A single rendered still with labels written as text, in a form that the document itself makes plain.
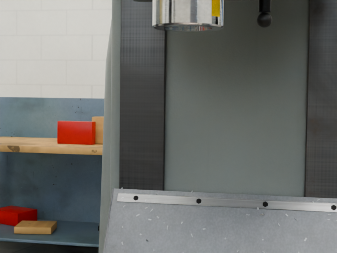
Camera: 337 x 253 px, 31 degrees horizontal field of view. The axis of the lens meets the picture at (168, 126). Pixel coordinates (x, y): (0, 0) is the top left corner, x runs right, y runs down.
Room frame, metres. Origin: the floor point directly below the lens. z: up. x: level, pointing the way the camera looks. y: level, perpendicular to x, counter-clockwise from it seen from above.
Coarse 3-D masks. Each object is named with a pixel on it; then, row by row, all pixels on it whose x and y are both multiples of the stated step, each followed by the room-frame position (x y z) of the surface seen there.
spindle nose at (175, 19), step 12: (156, 0) 0.39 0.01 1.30; (168, 0) 0.38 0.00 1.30; (180, 0) 0.38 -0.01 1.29; (192, 0) 0.38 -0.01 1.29; (204, 0) 0.38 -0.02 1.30; (156, 12) 0.39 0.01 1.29; (168, 12) 0.38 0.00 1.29; (180, 12) 0.38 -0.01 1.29; (192, 12) 0.38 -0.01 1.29; (204, 12) 0.38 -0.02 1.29; (156, 24) 0.39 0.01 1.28; (168, 24) 0.38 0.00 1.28; (180, 24) 0.38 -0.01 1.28; (192, 24) 0.38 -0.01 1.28; (204, 24) 0.38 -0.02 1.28; (216, 24) 0.39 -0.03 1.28
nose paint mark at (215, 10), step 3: (213, 0) 0.38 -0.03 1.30; (216, 0) 0.39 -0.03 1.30; (219, 0) 0.39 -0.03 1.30; (213, 3) 0.38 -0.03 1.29; (216, 3) 0.39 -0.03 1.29; (219, 3) 0.39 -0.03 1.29; (213, 6) 0.38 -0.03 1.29; (216, 6) 0.39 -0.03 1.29; (219, 6) 0.39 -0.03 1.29; (213, 9) 0.38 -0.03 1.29; (216, 9) 0.39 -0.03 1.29; (219, 9) 0.39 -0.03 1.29; (213, 12) 0.38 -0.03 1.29; (216, 12) 0.39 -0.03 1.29; (219, 12) 0.39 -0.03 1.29; (213, 15) 0.38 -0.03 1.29; (216, 15) 0.39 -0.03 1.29; (219, 15) 0.39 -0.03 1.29
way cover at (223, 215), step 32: (128, 192) 0.79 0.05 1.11; (160, 192) 0.78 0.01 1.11; (192, 192) 0.77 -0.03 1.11; (128, 224) 0.77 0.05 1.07; (160, 224) 0.76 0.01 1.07; (192, 224) 0.75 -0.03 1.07; (224, 224) 0.74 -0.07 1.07; (256, 224) 0.74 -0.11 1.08; (288, 224) 0.73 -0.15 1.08; (320, 224) 0.73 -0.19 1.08
